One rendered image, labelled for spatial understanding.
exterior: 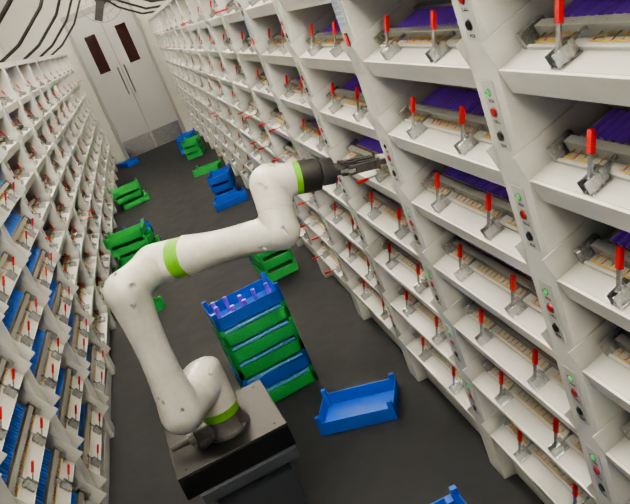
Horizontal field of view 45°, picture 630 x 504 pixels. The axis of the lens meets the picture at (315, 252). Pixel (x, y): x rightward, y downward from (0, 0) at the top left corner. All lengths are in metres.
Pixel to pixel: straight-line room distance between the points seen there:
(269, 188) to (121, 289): 0.48
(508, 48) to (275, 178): 0.92
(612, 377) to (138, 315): 1.24
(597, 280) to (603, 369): 0.20
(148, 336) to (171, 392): 0.18
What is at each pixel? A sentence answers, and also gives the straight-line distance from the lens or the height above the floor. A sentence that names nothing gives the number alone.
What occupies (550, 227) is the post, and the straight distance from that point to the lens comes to 1.34.
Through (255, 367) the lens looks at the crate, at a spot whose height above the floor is 0.19.
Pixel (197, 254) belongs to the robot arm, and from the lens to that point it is 2.12.
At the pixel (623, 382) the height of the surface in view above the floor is 0.75.
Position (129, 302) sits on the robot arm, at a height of 0.94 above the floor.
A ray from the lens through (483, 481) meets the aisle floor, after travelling 2.46.
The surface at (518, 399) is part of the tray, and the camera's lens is 2.07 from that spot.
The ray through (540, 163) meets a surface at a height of 1.14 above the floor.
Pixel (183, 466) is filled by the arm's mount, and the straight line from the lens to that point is 2.42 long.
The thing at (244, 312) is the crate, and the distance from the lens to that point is 3.07.
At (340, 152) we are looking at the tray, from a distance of 2.63.
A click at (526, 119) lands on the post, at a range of 1.28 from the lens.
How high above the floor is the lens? 1.55
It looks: 19 degrees down
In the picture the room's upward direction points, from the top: 22 degrees counter-clockwise
